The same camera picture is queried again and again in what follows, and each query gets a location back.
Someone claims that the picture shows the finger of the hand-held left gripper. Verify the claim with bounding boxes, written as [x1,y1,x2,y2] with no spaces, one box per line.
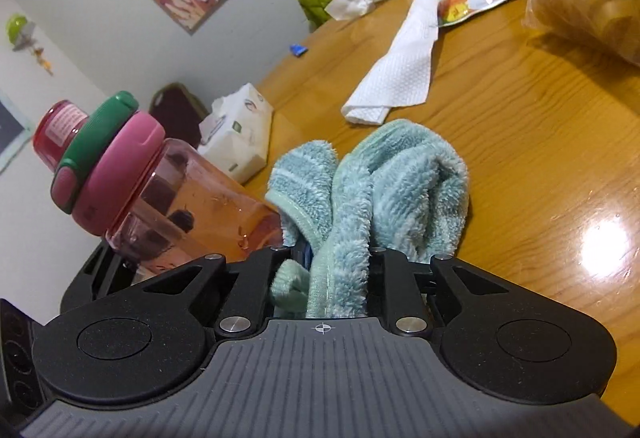
[60,243,146,313]

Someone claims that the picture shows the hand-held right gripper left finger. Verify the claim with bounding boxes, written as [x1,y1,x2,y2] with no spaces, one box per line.
[142,244,307,339]

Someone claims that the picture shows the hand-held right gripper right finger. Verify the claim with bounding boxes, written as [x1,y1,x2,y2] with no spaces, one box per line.
[369,246,508,338]

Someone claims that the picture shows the teal striped towel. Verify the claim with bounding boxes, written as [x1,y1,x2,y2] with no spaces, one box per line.
[264,119,471,319]

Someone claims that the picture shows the pink water bottle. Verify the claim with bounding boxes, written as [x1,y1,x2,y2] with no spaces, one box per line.
[32,90,285,276]

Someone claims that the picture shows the white tissue pack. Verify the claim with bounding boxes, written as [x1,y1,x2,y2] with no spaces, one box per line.
[197,82,275,185]

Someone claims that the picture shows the dark framed board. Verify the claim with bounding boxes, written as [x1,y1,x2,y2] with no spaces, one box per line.
[0,90,33,173]

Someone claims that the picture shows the maroon gold-framed chair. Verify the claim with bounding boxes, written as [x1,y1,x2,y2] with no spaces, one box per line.
[148,82,211,151]

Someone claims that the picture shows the folded white paper towel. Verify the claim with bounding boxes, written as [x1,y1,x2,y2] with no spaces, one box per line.
[341,0,453,126]

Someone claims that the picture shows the green wall ornament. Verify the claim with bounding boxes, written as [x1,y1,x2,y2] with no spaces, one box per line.
[5,12,53,76]

